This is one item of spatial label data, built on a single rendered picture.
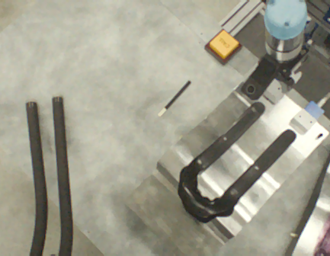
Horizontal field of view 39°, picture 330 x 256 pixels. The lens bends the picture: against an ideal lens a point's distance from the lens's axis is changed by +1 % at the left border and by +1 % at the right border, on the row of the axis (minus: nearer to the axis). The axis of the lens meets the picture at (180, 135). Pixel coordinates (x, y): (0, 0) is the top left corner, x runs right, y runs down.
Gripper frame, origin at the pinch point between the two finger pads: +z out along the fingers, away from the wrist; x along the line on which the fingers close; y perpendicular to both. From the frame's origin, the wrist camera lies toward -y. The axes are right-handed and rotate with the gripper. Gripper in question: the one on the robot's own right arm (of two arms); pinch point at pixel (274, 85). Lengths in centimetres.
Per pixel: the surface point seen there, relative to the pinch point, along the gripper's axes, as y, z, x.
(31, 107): -48, -2, 45
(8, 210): -96, 73, 66
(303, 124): -2.1, 4.0, -11.6
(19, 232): -98, 75, 55
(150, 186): -40.7, 1.8, 6.0
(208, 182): -29.9, -2.6, -5.2
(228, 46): 3.0, 8.6, 20.0
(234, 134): -15.7, 4.4, -0.1
